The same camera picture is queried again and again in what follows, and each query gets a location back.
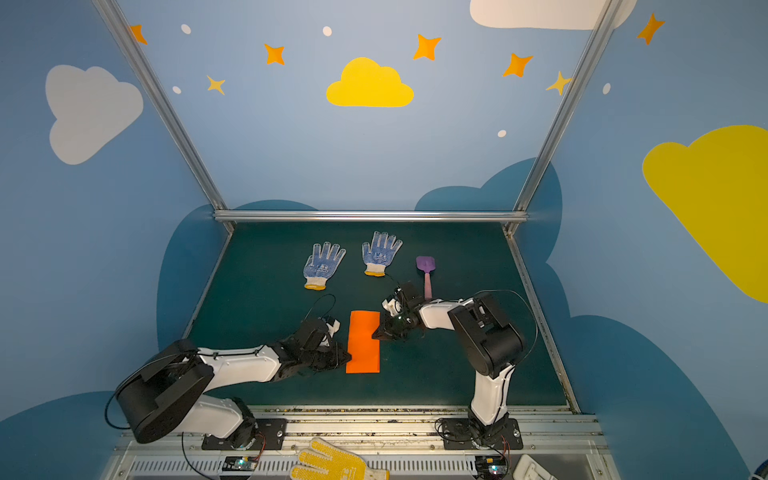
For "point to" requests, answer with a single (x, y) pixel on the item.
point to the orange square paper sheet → (365, 350)
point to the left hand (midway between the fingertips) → (354, 360)
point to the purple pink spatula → (426, 264)
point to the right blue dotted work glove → (381, 254)
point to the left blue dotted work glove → (321, 264)
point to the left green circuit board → (240, 463)
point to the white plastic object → (527, 468)
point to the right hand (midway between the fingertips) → (373, 336)
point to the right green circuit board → (491, 466)
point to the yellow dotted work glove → (324, 461)
